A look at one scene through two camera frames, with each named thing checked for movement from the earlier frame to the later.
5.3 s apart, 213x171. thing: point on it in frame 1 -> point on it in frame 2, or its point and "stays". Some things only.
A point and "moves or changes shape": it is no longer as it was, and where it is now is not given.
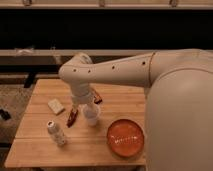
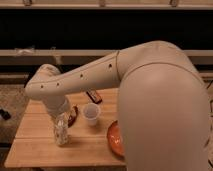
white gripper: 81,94 -> 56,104
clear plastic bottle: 56,134 moves or changes shape
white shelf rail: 93,52 stays
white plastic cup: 91,112 stays
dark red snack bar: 97,97 stays
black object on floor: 5,115 stays
